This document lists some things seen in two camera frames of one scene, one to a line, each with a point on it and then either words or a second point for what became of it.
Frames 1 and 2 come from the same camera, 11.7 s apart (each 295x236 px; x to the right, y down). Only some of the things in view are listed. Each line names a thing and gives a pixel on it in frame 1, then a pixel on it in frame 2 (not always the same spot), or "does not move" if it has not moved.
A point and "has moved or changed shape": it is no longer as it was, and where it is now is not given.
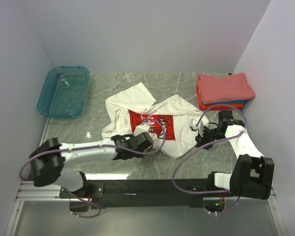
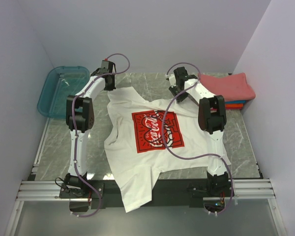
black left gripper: [139, 155] -> [111, 88]
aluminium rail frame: [28, 191] does not move
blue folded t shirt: [240, 102] does not move
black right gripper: [202, 140] -> [181, 98]
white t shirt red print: [167, 122] has moved or changed shape
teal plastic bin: [64, 92] does not move
